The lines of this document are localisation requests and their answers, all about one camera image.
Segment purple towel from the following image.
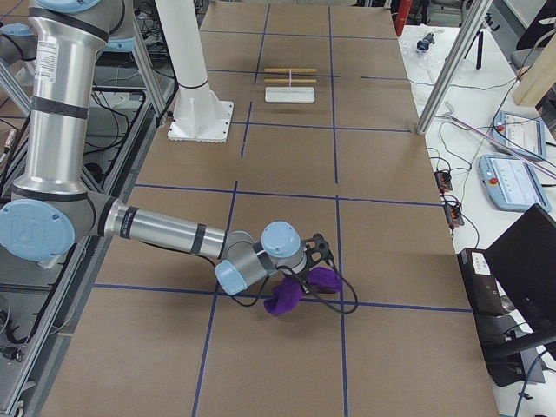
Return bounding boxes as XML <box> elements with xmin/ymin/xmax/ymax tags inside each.
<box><xmin>263</xmin><ymin>267</ymin><xmax>341</xmax><ymax>316</ymax></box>

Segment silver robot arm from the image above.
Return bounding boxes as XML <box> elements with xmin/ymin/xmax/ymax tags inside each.
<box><xmin>1</xmin><ymin>1</ymin><xmax>309</xmax><ymax>295</ymax></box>

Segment white rack base tray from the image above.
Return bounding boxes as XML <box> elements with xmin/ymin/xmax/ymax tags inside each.
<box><xmin>264</xmin><ymin>87</ymin><xmax>315</xmax><ymax>103</ymax></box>

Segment lower wooden rack bar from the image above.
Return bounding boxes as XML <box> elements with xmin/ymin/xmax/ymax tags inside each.
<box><xmin>264</xmin><ymin>78</ymin><xmax>317</xmax><ymax>85</ymax></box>

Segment wooden rack bar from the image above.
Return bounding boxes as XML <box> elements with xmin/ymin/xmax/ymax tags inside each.
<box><xmin>264</xmin><ymin>67</ymin><xmax>317</xmax><ymax>74</ymax></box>
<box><xmin>264</xmin><ymin>78</ymin><xmax>317</xmax><ymax>85</ymax></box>

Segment upper wooden rack bar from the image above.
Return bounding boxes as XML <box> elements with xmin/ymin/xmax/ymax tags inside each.
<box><xmin>264</xmin><ymin>67</ymin><xmax>317</xmax><ymax>74</ymax></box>

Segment far orange connector block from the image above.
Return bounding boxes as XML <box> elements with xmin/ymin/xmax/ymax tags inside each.
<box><xmin>434</xmin><ymin>170</ymin><xmax>453</xmax><ymax>194</ymax></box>

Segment orange connector block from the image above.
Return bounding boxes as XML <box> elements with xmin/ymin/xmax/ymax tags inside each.
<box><xmin>441</xmin><ymin>194</ymin><xmax>465</xmax><ymax>229</ymax></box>
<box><xmin>434</xmin><ymin>170</ymin><xmax>453</xmax><ymax>194</ymax></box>

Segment near orange connector block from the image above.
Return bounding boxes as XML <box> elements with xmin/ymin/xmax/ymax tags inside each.
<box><xmin>441</xmin><ymin>194</ymin><xmax>465</xmax><ymax>229</ymax></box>

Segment blue black tool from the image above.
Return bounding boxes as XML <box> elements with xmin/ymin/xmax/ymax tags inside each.
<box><xmin>416</xmin><ymin>32</ymin><xmax>435</xmax><ymax>52</ymax></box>

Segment black computer box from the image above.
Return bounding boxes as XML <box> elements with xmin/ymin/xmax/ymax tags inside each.
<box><xmin>457</xmin><ymin>248</ymin><xmax>546</xmax><ymax>387</ymax></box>

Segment near teach pendant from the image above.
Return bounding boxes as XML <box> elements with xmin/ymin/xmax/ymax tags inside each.
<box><xmin>479</xmin><ymin>155</ymin><xmax>552</xmax><ymax>212</ymax></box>

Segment teach pendant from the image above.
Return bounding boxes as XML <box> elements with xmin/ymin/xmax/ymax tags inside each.
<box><xmin>493</xmin><ymin>110</ymin><xmax>546</xmax><ymax>161</ymax></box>
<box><xmin>479</xmin><ymin>155</ymin><xmax>552</xmax><ymax>212</ymax></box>

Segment black monitor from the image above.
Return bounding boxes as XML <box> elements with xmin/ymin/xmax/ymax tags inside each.
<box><xmin>484</xmin><ymin>204</ymin><xmax>555</xmax><ymax>330</ymax></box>

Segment far teach pendant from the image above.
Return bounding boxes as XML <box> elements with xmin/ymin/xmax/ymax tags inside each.
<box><xmin>493</xmin><ymin>110</ymin><xmax>546</xmax><ymax>161</ymax></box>

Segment wooden board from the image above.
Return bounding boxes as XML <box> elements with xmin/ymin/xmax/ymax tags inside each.
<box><xmin>513</xmin><ymin>28</ymin><xmax>555</xmax><ymax>107</ymax></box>

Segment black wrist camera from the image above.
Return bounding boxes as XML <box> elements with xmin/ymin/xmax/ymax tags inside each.
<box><xmin>302</xmin><ymin>234</ymin><xmax>334</xmax><ymax>268</ymax></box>

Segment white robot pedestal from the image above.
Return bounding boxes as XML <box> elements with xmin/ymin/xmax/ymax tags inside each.
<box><xmin>156</xmin><ymin>0</ymin><xmax>234</xmax><ymax>142</ymax></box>

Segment right black braided cable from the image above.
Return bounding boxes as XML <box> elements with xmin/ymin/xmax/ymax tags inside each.
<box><xmin>229</xmin><ymin>255</ymin><xmax>360</xmax><ymax>315</ymax></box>

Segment aluminium frame post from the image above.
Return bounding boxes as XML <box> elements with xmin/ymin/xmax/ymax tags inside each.
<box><xmin>416</xmin><ymin>0</ymin><xmax>493</xmax><ymax>136</ymax></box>

